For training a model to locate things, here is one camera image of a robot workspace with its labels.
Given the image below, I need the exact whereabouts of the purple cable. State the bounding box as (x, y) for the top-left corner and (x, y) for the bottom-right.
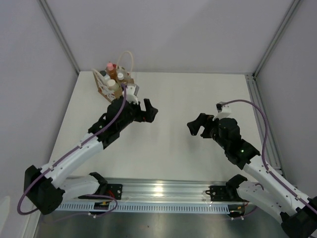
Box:
(216, 99), (317, 220)
(17, 83), (128, 220)

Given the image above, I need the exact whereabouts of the aluminium frame post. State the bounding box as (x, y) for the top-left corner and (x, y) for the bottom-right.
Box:
(253, 0), (304, 80)
(37, 0), (81, 75)

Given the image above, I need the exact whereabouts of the brown canvas tote bag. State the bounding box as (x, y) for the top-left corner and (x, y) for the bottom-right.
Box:
(92, 51), (134, 102)

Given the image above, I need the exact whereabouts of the pink capped small bottle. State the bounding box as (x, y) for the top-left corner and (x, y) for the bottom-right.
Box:
(106, 62), (117, 79)

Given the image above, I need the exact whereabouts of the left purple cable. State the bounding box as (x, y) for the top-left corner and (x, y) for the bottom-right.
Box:
(17, 83), (128, 220)

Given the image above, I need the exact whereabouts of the aluminium mounting rail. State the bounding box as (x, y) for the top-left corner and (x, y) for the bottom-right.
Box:
(32, 177), (258, 203)

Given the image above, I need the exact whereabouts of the right aluminium frame post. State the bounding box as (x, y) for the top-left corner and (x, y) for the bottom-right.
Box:
(253, 0), (304, 80)

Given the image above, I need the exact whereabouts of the white bottle black cap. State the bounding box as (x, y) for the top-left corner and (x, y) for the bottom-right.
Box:
(100, 70), (111, 84)

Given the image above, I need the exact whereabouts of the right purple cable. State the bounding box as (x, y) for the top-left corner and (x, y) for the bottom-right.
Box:
(216, 99), (317, 220)

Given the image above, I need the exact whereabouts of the cream capped white bottle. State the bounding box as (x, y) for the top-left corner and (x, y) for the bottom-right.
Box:
(106, 79), (121, 92)

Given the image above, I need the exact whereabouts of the white slotted cable duct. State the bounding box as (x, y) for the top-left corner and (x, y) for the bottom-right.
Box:
(57, 201), (230, 214)

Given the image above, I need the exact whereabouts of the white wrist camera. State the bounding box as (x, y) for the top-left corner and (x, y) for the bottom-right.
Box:
(122, 84), (139, 105)
(213, 102), (231, 120)

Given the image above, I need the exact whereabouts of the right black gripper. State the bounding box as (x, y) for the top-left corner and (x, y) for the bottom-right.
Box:
(186, 113), (229, 151)

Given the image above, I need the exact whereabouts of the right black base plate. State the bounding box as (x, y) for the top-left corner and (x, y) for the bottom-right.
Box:
(205, 185), (244, 202)

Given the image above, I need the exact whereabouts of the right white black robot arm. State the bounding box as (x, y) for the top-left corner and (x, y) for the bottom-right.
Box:
(187, 113), (317, 238)

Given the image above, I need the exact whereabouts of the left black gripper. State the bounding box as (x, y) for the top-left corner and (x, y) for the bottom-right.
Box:
(117, 98), (158, 131)

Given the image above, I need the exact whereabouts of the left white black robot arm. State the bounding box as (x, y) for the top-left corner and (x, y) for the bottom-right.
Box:
(24, 97), (158, 215)

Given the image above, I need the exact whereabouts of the left aluminium frame post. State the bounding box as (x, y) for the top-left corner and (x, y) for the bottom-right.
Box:
(37, 0), (81, 75)

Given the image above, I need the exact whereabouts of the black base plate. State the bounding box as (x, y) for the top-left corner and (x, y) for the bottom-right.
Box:
(205, 185), (244, 202)
(78, 183), (123, 200)

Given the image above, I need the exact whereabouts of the right side aluminium rail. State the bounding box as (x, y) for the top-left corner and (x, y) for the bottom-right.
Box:
(245, 73), (285, 177)

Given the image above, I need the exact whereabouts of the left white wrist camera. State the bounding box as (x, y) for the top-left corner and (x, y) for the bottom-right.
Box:
(122, 84), (139, 105)

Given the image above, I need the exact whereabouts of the amber liquid clear bottle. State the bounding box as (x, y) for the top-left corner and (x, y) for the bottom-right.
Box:
(116, 69), (132, 84)

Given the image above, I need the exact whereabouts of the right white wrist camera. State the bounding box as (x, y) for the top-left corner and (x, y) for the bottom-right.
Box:
(213, 102), (231, 120)

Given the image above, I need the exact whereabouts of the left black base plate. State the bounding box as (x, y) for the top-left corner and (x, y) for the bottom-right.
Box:
(78, 183), (123, 200)

